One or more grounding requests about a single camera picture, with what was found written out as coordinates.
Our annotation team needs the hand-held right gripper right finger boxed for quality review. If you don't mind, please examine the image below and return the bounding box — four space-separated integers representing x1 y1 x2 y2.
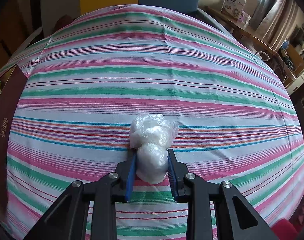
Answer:
167 149 280 240

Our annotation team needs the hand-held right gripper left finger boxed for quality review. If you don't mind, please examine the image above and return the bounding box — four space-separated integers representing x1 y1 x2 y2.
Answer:
23 152 138 240

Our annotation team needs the clear plastic bag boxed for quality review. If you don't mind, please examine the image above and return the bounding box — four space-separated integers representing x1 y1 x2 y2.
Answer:
129 114 179 150

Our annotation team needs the gold tin box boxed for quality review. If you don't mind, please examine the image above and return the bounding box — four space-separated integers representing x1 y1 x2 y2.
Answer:
0 65 28 205

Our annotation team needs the red cloth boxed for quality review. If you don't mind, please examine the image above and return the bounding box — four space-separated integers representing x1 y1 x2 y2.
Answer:
272 217 301 240

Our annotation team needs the wooden side table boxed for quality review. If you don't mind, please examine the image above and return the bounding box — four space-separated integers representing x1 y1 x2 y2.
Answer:
204 5 304 90

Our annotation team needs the brown bag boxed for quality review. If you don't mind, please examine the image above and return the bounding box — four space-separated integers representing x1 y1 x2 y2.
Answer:
54 15 75 29

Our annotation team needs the small pink jar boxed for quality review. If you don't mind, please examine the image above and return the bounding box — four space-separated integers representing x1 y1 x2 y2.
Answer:
238 10 251 25

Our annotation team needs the white printed box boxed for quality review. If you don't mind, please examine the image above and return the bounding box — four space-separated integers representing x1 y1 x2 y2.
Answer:
221 0 248 18

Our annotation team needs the wooden wardrobe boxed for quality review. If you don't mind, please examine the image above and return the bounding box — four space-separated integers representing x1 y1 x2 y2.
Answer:
0 0 35 63

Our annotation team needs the pink grey curtain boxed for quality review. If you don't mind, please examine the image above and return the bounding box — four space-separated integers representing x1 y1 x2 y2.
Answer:
250 0 304 53

